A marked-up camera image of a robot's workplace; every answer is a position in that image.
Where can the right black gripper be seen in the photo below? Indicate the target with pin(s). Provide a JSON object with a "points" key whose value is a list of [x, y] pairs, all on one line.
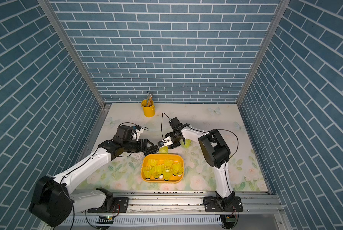
{"points": [[174, 145]]}

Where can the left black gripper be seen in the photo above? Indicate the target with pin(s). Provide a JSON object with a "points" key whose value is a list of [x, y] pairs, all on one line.
{"points": [[145, 147]]}

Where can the yellow shuttlecock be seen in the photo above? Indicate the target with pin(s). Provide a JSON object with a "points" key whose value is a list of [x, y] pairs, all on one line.
{"points": [[177, 169], [147, 171], [168, 163], [163, 150], [152, 162], [167, 174], [157, 171], [186, 143]]}

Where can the yellow plastic storage box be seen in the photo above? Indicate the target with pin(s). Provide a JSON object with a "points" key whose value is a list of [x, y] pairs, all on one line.
{"points": [[161, 158]]}

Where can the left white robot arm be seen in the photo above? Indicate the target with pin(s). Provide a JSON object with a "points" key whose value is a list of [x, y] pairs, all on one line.
{"points": [[54, 200]]}

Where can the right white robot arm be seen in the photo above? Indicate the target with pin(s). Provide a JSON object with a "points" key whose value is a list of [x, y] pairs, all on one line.
{"points": [[217, 154]]}

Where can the yellow pen cup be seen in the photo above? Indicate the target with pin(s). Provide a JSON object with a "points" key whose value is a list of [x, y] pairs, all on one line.
{"points": [[148, 108]]}

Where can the pencils in cup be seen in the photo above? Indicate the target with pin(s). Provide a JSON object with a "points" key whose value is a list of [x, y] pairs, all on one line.
{"points": [[149, 99]]}

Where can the white vent grille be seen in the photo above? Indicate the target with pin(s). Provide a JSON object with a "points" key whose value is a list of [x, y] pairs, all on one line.
{"points": [[146, 220]]}

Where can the left circuit board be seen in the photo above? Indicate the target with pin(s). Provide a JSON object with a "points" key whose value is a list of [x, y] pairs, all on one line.
{"points": [[105, 220]]}

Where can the circuit board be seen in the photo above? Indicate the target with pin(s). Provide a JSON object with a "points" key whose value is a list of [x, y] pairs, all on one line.
{"points": [[231, 219], [105, 220]]}

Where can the right circuit board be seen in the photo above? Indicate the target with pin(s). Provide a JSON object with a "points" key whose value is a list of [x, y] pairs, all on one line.
{"points": [[231, 219]]}

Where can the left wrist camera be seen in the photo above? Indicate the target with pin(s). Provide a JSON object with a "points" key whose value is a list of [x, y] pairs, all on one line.
{"points": [[136, 132]]}

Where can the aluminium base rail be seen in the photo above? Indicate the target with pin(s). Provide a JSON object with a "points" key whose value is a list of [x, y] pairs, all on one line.
{"points": [[159, 202]]}

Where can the right metal corner post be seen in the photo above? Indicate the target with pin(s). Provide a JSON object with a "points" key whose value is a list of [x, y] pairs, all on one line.
{"points": [[263, 48]]}

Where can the metal corner post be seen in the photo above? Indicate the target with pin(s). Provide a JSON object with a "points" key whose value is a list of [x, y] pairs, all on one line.
{"points": [[59, 29], [263, 48]]}

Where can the left metal corner post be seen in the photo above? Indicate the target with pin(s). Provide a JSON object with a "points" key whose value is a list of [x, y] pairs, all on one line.
{"points": [[59, 29]]}

